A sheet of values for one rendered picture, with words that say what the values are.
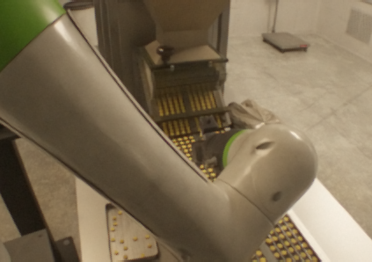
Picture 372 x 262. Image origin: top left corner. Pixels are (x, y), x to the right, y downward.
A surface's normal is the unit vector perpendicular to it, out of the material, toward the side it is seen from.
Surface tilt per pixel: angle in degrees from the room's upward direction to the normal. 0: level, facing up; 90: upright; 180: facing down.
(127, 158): 72
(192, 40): 90
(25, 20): 65
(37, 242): 0
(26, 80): 80
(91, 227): 0
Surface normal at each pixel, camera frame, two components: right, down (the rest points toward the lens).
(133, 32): 0.31, 0.54
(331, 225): 0.01, -0.83
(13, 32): 0.59, 0.13
